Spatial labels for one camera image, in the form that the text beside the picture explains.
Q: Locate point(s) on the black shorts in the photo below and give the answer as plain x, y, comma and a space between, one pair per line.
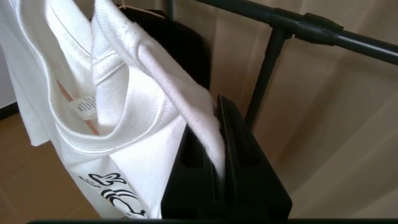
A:
183, 43

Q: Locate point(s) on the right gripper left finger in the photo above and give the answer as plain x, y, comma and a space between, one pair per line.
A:
186, 186

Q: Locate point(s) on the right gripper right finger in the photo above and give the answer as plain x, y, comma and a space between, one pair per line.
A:
258, 186

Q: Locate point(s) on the black clothes rack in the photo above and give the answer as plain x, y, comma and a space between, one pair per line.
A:
311, 29

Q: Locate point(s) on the beige curtain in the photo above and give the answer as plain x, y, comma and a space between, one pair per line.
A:
326, 109

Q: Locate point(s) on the white garment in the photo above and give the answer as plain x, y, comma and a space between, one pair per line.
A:
140, 109

